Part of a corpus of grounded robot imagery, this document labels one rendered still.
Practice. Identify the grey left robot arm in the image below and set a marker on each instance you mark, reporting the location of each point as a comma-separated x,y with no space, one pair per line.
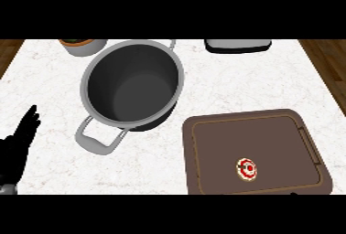
6,189

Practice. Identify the brown tray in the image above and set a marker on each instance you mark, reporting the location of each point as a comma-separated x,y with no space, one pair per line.
252,143

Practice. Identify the black and grey appliance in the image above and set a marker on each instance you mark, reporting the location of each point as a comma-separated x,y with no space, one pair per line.
239,45

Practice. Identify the grey plant pot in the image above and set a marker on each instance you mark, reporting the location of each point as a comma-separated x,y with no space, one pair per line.
83,46

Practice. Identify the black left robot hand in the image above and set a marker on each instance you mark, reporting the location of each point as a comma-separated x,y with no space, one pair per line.
18,143

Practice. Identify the grey metal pot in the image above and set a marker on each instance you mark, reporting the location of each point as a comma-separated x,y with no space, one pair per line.
132,85

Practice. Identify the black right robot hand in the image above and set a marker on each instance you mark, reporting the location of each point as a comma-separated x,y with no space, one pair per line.
295,193

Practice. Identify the red and white cupcake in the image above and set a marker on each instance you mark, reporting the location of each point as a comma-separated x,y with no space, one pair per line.
246,169

